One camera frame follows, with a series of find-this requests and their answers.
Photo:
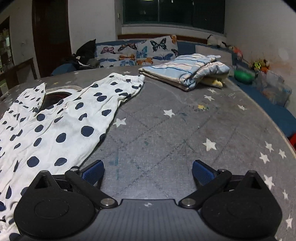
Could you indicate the wooden shelf cabinet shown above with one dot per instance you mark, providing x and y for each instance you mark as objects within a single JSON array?
[{"x": 5, "y": 46}]

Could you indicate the orange and yellow plush toy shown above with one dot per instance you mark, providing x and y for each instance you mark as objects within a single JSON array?
[{"x": 260, "y": 64}]

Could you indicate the folded blue striped cloth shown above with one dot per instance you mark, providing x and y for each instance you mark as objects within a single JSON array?
[{"x": 185, "y": 69}]

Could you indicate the dark window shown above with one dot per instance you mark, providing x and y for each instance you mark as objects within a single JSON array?
[{"x": 173, "y": 11}]

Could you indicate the round built-in cooktop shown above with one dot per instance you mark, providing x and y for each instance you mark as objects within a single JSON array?
[{"x": 55, "y": 97}]

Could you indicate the grey star-print tablecloth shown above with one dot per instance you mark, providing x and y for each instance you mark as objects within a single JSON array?
[{"x": 161, "y": 129}]

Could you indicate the clear plastic storage box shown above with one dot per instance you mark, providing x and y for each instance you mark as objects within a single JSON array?
[{"x": 272, "y": 88}]

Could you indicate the black bag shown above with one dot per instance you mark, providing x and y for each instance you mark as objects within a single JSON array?
[{"x": 84, "y": 53}]

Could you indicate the pink plush toy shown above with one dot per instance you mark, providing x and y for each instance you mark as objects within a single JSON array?
[{"x": 237, "y": 52}]

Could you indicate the butterfly print cushion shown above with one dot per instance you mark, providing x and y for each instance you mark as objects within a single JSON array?
[{"x": 134, "y": 53}]

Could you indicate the white navy-dotted pants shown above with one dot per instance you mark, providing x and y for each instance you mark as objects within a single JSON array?
[{"x": 69, "y": 120}]

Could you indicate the dark wooden side table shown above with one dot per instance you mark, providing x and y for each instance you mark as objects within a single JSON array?
[{"x": 18, "y": 74}]

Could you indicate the grey pillow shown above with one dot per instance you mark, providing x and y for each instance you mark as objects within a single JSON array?
[{"x": 205, "y": 49}]

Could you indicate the red object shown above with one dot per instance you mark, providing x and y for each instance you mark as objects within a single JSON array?
[{"x": 293, "y": 140}]

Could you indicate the black and white plush toy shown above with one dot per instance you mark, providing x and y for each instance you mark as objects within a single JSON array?
[{"x": 215, "y": 41}]

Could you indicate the green round object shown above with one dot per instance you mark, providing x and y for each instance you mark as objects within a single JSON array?
[{"x": 242, "y": 76}]

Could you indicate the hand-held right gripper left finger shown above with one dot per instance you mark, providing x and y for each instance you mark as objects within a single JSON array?
[{"x": 93, "y": 172}]

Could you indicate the dark wooden door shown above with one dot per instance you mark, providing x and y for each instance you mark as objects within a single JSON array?
[{"x": 52, "y": 34}]

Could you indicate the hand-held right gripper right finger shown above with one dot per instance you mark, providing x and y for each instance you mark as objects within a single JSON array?
[{"x": 203, "y": 172}]

